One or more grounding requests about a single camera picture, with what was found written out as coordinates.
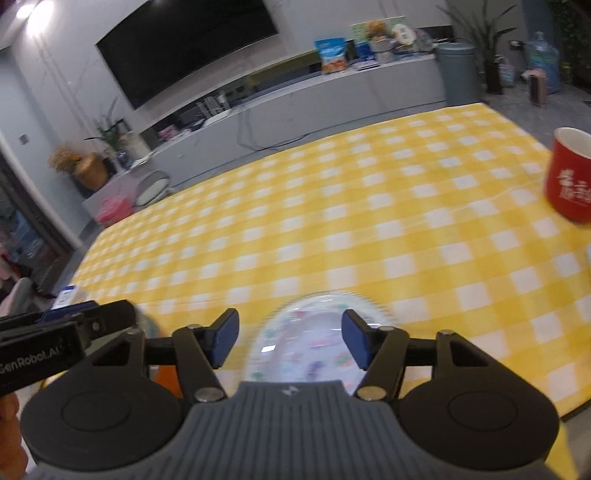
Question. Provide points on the grey trash bin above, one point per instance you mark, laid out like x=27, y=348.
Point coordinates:
x=457, y=74

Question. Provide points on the white patterned vase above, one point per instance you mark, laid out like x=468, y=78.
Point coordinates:
x=136, y=145

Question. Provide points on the small pink heater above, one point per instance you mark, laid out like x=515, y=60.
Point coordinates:
x=539, y=90

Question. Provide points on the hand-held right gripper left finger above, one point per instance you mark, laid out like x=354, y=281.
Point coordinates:
x=226, y=337

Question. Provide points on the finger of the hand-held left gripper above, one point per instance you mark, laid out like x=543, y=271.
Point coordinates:
x=111, y=318

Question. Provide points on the gold vase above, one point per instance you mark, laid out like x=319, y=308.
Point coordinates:
x=91, y=171

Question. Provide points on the yellow checked tablecloth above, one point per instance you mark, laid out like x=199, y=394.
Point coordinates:
x=369, y=207

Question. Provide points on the red cup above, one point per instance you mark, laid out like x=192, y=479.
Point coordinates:
x=568, y=184

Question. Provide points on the black television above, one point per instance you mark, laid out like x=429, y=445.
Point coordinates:
x=184, y=46

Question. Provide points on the blue water bottle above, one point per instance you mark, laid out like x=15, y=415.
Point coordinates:
x=544, y=60

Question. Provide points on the clear glass patterned plate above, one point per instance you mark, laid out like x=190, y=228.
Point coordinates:
x=314, y=332

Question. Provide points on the blue snack bag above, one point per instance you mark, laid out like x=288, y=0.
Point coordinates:
x=331, y=55

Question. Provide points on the blue white box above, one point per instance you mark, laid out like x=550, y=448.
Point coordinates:
x=68, y=296

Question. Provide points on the green plant in blue vase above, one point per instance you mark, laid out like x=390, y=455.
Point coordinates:
x=122, y=157

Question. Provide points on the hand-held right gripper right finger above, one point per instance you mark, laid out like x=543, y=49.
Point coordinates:
x=355, y=339

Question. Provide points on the white long TV cabinet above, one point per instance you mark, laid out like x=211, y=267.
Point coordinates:
x=323, y=97

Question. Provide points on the dried flower bunch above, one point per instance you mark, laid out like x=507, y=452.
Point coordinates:
x=64, y=159

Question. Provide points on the pile of assorted packages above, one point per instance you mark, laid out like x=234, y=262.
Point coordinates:
x=392, y=41

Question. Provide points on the pink storage box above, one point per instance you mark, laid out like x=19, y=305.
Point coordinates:
x=113, y=211

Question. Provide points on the pink items in cabinet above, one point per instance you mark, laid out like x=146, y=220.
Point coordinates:
x=167, y=134

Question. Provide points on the white wheeled stool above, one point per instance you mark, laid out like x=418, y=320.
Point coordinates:
x=150, y=189

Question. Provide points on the tall potted plant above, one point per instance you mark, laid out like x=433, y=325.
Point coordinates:
x=494, y=76

